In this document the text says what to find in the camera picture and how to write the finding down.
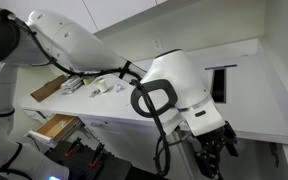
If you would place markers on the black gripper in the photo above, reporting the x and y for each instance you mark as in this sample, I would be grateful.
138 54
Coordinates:
212 143

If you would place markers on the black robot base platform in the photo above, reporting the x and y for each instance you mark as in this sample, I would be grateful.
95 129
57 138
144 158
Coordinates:
108 166

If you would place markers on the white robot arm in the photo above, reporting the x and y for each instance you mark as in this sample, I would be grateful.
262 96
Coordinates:
170 83

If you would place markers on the open wooden drawer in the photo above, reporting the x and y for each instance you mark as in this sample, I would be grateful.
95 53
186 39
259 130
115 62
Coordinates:
58 128

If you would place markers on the right counter opening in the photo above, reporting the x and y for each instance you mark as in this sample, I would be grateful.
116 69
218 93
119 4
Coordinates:
219 86

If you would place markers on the blue tape strip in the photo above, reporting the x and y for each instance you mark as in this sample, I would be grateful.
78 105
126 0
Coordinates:
220 67

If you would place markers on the white closed drawer front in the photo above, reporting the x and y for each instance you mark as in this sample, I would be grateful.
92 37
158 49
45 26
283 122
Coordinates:
101 126

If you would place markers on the small clear plastic cup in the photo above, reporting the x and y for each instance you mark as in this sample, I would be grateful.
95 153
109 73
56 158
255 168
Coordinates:
118 88

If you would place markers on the small grey packet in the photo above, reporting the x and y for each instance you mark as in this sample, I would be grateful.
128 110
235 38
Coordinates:
95 92

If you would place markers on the white paper cup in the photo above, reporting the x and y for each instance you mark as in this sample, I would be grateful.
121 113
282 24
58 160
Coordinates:
101 85

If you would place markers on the yellow sticky note pad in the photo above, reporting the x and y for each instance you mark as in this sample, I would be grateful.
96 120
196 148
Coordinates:
89 80

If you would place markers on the stack of white papers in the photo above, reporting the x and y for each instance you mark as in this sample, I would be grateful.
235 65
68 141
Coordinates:
71 85

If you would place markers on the brown cardboard box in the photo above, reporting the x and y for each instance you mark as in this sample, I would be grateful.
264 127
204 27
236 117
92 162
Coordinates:
48 89

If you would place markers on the white wall outlet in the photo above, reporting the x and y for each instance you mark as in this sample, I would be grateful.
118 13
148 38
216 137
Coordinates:
157 43

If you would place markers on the red handled black clamp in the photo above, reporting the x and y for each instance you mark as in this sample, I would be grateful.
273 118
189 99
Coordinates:
76 142

